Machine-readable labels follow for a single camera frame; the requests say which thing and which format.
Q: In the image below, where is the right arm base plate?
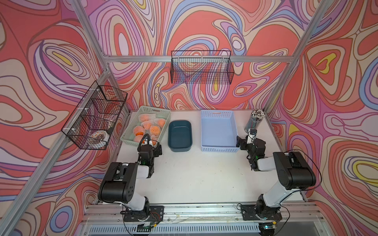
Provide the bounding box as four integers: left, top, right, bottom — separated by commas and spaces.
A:
237, 204, 282, 222

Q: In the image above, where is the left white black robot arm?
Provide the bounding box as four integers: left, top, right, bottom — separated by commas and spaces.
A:
97, 143, 162, 216

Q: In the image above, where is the netted orange back right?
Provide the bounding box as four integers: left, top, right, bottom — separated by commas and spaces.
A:
155, 118, 166, 128

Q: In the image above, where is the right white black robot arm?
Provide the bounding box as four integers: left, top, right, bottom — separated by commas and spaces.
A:
236, 136, 317, 219

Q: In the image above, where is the green plastic basket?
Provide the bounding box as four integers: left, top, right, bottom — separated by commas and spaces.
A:
121, 106, 171, 147

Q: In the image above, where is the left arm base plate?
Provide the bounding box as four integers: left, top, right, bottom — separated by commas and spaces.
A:
120, 205, 164, 222

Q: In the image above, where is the black wire basket wall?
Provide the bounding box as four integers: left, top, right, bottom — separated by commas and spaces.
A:
170, 49, 234, 85
61, 82, 128, 150

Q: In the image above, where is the netted orange front left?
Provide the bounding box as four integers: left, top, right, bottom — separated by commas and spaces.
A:
133, 135, 144, 143

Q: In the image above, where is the dark teal plastic tub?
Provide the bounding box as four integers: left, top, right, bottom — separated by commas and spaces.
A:
168, 120, 193, 152

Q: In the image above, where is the light blue plastic basket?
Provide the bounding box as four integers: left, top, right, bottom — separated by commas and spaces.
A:
201, 110, 239, 153

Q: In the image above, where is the cup of pencils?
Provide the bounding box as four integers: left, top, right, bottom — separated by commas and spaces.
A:
244, 109, 265, 133

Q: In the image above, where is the black wire basket left wall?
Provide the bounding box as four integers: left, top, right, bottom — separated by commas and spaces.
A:
61, 82, 128, 150

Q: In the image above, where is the black wire basket back wall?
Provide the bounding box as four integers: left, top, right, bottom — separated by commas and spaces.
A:
170, 49, 234, 85

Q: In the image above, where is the item in left wire basket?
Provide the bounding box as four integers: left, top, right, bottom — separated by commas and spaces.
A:
88, 130, 109, 148

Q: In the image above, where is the netted orange left middle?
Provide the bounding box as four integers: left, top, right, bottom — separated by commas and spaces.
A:
132, 125, 146, 136

